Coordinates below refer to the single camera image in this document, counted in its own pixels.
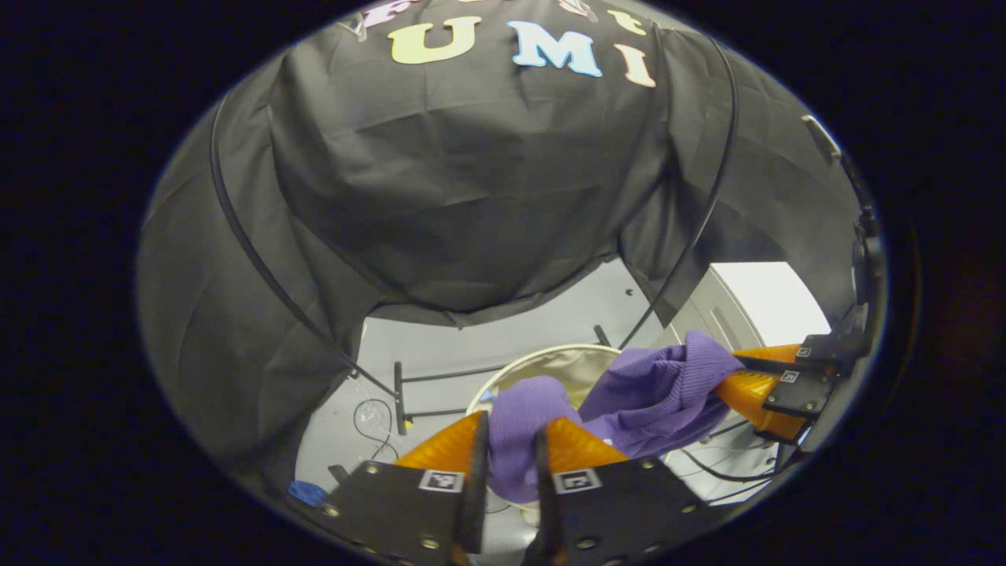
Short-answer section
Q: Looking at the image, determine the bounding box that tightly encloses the beige round laundry hamper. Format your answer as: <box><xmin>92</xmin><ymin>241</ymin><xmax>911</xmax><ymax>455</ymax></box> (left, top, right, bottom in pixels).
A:
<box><xmin>466</xmin><ymin>343</ymin><xmax>630</xmax><ymax>527</ymax></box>

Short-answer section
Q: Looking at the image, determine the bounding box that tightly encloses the thin clear floor wire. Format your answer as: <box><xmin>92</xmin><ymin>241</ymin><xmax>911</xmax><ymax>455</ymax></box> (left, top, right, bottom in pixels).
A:
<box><xmin>352</xmin><ymin>397</ymin><xmax>398</xmax><ymax>465</ymax></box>

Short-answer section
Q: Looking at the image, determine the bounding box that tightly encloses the white cabinet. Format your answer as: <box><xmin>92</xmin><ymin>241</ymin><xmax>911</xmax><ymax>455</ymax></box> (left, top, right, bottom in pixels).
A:
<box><xmin>666</xmin><ymin>262</ymin><xmax>832</xmax><ymax>504</ymax></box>

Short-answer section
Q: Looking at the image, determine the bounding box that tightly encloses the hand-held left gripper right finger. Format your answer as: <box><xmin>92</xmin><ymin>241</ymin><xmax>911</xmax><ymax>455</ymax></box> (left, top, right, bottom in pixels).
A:
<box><xmin>533</xmin><ymin>417</ymin><xmax>714</xmax><ymax>566</ymax></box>

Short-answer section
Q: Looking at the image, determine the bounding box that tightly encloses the black clothes rack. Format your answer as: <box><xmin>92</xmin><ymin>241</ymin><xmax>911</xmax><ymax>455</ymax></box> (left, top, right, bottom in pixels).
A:
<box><xmin>208</xmin><ymin>35</ymin><xmax>741</xmax><ymax>437</ymax></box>

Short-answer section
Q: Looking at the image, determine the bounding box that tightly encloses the small blue object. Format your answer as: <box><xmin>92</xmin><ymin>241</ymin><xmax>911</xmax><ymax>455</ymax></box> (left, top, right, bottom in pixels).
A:
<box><xmin>287</xmin><ymin>480</ymin><xmax>329</xmax><ymax>508</ymax></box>

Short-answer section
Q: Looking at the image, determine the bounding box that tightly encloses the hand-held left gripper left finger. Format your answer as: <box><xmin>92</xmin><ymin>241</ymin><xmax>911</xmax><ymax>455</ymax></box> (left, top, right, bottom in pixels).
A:
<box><xmin>317</xmin><ymin>410</ymin><xmax>491</xmax><ymax>566</ymax></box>

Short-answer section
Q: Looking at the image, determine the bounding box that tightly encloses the black floor cable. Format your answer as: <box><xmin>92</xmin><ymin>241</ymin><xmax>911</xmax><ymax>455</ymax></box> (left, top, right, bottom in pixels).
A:
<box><xmin>680</xmin><ymin>421</ymin><xmax>783</xmax><ymax>504</ymax></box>

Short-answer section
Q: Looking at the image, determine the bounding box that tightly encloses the purple ribbed knit garment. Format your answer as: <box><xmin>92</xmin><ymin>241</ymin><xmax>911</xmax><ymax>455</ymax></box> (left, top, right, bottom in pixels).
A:
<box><xmin>487</xmin><ymin>330</ymin><xmax>746</xmax><ymax>504</ymax></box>

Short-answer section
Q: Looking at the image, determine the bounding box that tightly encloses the black backdrop cloth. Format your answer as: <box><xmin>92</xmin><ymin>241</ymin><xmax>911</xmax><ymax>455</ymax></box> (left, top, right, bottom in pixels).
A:
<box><xmin>135</xmin><ymin>0</ymin><xmax>865</xmax><ymax>496</ymax></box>

